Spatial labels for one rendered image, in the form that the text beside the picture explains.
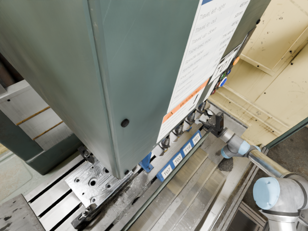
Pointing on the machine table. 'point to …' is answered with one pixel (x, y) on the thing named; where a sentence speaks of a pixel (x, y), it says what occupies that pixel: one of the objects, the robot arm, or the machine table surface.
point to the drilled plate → (97, 169)
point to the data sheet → (206, 44)
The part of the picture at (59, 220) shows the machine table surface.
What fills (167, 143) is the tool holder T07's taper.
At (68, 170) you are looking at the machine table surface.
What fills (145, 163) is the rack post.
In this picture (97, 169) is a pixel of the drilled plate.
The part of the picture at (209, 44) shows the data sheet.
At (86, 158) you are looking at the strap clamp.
